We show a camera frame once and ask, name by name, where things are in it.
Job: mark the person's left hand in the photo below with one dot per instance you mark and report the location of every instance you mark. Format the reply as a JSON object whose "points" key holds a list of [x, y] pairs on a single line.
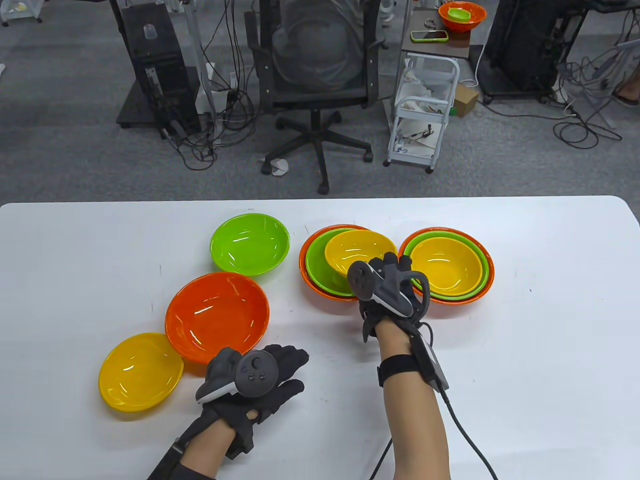
{"points": [[292, 357]]}

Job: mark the person's right hand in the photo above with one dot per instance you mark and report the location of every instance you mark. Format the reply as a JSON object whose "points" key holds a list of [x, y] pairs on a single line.
{"points": [[395, 262]]}

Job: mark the large orange bowl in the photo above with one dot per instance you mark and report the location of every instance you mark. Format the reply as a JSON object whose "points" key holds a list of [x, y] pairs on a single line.
{"points": [[215, 315], [312, 285], [407, 285], [477, 17]]}

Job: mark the medium green bowl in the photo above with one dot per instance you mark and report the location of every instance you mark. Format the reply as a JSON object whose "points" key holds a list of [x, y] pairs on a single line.
{"points": [[250, 245], [320, 270], [417, 288]]}

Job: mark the dark grey handheld controller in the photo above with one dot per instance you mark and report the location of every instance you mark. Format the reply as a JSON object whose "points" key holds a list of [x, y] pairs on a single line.
{"points": [[361, 279], [257, 374]]}

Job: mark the small yellow bowl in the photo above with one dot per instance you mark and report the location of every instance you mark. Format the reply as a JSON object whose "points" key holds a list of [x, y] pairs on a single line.
{"points": [[140, 372], [445, 265], [355, 247]]}

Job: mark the small green bowl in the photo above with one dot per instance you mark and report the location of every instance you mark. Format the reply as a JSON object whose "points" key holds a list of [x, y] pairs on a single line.
{"points": [[459, 15]]}

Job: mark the person's left forearm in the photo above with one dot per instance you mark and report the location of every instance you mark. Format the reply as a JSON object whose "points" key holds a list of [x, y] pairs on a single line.
{"points": [[205, 445]]}

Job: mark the person's right forearm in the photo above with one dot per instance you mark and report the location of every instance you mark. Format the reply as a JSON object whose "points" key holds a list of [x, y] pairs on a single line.
{"points": [[415, 425]]}

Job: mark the white rolling cart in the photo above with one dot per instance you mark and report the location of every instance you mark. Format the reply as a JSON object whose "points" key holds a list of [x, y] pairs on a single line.
{"points": [[410, 160]]}

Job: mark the black wrist band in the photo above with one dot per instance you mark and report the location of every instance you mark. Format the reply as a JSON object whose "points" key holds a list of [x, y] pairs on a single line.
{"points": [[400, 370]]}

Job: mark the black wrist module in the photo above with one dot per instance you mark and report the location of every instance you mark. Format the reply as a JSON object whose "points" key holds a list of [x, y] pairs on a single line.
{"points": [[165, 462], [432, 367]]}

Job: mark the white paper sheet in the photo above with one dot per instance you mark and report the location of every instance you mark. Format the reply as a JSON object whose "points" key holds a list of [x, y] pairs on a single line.
{"points": [[422, 135]]}

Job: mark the crumpled white paper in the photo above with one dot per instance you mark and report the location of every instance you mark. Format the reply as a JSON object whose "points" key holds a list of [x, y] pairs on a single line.
{"points": [[279, 167]]}

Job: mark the cardboard box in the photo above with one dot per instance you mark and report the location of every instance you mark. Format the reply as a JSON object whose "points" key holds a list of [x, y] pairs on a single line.
{"points": [[465, 100]]}

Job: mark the white crumpled cloth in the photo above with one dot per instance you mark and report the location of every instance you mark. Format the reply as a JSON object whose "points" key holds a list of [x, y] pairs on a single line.
{"points": [[417, 85]]}

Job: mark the black office chair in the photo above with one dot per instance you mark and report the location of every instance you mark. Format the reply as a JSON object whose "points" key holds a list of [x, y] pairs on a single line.
{"points": [[320, 97]]}

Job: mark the brown side table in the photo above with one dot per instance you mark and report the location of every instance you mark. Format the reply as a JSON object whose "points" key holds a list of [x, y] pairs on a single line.
{"points": [[435, 49]]}

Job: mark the phone in green case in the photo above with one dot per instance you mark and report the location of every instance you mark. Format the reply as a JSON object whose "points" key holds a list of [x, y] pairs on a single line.
{"points": [[429, 36]]}

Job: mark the white power strip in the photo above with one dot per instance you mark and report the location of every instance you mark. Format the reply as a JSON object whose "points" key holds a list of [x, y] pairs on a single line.
{"points": [[205, 102]]}

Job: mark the black equipment rack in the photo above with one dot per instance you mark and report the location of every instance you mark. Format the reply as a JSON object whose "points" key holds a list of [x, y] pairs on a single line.
{"points": [[525, 45]]}

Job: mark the white metal pole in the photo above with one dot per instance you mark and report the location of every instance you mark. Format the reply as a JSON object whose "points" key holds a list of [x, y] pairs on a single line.
{"points": [[197, 50]]}

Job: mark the black wheeled platform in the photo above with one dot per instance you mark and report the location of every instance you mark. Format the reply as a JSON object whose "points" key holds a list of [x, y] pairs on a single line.
{"points": [[131, 110]]}

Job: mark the black computer tower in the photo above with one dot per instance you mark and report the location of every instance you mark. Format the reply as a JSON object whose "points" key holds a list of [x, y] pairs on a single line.
{"points": [[155, 65]]}

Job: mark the clear plastic cup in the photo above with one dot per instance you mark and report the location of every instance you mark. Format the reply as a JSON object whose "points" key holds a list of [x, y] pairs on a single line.
{"points": [[150, 32]]}

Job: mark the white wheeled trolley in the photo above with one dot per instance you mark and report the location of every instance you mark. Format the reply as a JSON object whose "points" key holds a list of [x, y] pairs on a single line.
{"points": [[15, 12]]}

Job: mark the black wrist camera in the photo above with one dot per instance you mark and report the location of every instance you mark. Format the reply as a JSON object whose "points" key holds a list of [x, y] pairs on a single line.
{"points": [[369, 330], [242, 440]]}

